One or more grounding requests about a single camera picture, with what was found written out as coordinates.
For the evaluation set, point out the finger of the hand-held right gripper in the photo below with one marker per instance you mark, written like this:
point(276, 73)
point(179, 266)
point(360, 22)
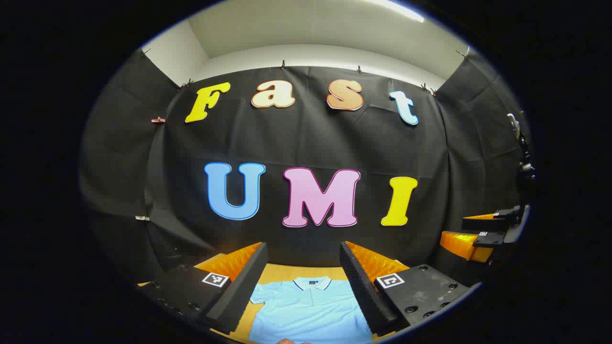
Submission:
point(478, 224)
point(487, 240)

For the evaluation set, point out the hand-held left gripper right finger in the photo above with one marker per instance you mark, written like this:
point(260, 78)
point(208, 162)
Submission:
point(363, 291)

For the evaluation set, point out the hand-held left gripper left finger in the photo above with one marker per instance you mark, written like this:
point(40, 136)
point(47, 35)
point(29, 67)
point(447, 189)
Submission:
point(244, 291)

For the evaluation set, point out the light blue T-shirt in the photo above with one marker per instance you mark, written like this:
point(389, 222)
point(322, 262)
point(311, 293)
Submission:
point(311, 315)

